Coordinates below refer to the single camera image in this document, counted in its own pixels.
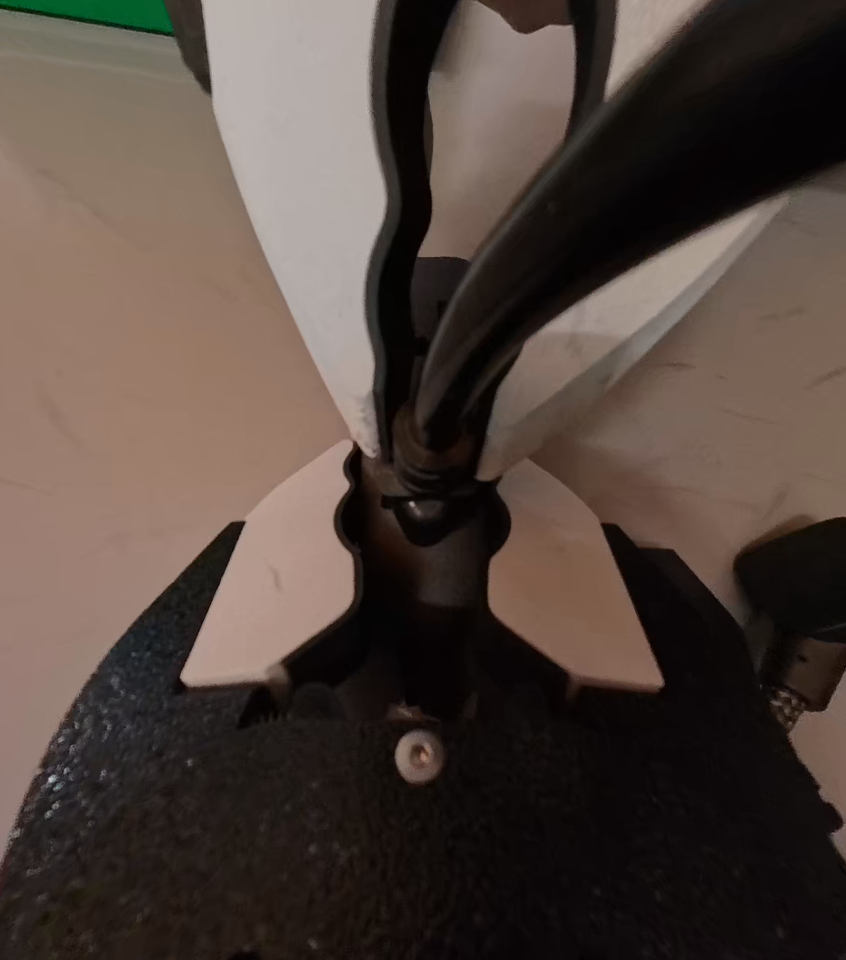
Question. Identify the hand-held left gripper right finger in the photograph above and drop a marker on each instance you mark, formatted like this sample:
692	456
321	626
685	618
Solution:
573	600

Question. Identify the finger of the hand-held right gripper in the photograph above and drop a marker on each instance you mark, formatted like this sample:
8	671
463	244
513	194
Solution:
295	187
588	375

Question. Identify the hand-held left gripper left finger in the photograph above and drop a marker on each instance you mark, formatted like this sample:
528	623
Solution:
265	600

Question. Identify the black plug adapter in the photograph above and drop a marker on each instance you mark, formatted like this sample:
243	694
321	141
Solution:
828	570

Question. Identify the green storage bin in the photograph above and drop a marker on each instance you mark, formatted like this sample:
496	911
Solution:
77	11

